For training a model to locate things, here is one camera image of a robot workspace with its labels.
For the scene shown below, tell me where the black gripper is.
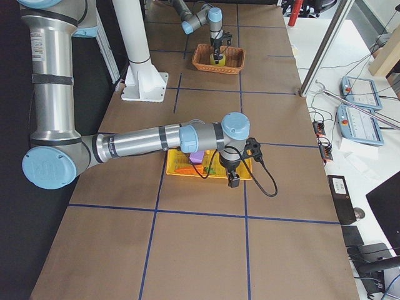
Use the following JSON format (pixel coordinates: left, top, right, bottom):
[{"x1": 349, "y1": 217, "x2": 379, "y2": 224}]
[
  {"x1": 211, "y1": 36, "x2": 223, "y2": 63},
  {"x1": 219, "y1": 154, "x2": 241, "y2": 188}
]

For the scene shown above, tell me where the yellow tape roll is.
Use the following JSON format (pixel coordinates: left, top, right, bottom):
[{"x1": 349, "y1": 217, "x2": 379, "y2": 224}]
[{"x1": 210, "y1": 54, "x2": 226, "y2": 67}]

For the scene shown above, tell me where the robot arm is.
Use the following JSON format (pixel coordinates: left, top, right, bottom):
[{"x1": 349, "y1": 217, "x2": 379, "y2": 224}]
[
  {"x1": 18, "y1": 1, "x2": 250, "y2": 189},
  {"x1": 169, "y1": 0, "x2": 232, "y2": 66}
]

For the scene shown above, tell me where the brown wicker basket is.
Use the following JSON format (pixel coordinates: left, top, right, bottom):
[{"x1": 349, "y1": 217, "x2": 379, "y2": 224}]
[{"x1": 192, "y1": 44, "x2": 246, "y2": 74}]

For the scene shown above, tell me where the yellow woven basket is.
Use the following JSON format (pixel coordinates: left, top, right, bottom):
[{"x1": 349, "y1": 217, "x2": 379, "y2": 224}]
[{"x1": 166, "y1": 149, "x2": 251, "y2": 180}]

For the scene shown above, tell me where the orange toy carrot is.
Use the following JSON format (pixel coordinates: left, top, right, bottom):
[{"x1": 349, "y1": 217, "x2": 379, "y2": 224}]
[{"x1": 174, "y1": 164, "x2": 209, "y2": 176}]

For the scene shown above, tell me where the purple foam cube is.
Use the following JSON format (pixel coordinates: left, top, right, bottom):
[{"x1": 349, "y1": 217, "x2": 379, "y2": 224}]
[{"x1": 189, "y1": 151, "x2": 204, "y2": 164}]

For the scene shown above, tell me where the red cylinder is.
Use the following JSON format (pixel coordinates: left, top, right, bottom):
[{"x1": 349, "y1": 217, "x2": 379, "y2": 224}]
[{"x1": 287, "y1": 0, "x2": 303, "y2": 27}]

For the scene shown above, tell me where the orange black connector strip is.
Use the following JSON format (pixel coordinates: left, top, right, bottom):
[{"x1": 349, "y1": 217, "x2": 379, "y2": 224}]
[{"x1": 312, "y1": 121, "x2": 333, "y2": 164}]

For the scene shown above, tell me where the black box with label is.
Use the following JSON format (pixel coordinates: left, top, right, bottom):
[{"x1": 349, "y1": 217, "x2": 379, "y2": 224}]
[{"x1": 327, "y1": 175, "x2": 356, "y2": 225}]

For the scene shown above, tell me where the white reacher grabber stick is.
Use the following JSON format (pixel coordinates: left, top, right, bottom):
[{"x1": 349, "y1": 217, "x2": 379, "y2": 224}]
[{"x1": 315, "y1": 80, "x2": 400, "y2": 130}]

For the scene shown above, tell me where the near blue teach pendant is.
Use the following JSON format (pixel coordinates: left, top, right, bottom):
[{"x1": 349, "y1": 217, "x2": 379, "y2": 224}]
[{"x1": 337, "y1": 104, "x2": 384, "y2": 146}]

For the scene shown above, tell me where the blue teach pendant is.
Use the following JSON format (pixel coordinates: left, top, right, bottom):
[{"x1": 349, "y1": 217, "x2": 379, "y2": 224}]
[
  {"x1": 337, "y1": 104, "x2": 384, "y2": 146},
  {"x1": 341, "y1": 76, "x2": 383, "y2": 111}
]

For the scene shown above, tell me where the far blue teach pendant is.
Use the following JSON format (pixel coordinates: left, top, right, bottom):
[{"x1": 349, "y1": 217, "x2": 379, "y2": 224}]
[{"x1": 341, "y1": 76, "x2": 383, "y2": 111}]

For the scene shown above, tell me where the black monitor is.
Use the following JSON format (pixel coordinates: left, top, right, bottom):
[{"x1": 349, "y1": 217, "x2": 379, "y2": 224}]
[{"x1": 366, "y1": 174, "x2": 399, "y2": 254}]

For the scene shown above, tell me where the black stand equipment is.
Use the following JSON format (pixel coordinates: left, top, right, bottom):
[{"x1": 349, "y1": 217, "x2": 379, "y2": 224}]
[{"x1": 341, "y1": 226, "x2": 399, "y2": 299}]

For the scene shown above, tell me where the wooden board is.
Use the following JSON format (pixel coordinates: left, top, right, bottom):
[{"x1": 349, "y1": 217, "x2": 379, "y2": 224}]
[{"x1": 369, "y1": 26, "x2": 400, "y2": 77}]

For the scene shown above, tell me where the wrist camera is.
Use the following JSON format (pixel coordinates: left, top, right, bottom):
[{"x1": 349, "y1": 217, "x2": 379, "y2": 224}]
[
  {"x1": 222, "y1": 31, "x2": 233, "y2": 46},
  {"x1": 244, "y1": 137, "x2": 263, "y2": 163}
]

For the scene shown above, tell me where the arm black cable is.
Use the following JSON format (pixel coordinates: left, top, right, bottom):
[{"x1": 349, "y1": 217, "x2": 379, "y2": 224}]
[{"x1": 196, "y1": 146, "x2": 278, "y2": 198}]

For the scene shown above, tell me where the white camera mast base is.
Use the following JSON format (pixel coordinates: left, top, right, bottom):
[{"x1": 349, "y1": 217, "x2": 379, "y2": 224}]
[{"x1": 112, "y1": 0, "x2": 169, "y2": 103}]

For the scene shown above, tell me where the aluminium frame post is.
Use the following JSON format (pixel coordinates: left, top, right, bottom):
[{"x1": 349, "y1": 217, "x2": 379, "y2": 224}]
[{"x1": 299, "y1": 0, "x2": 355, "y2": 98}]

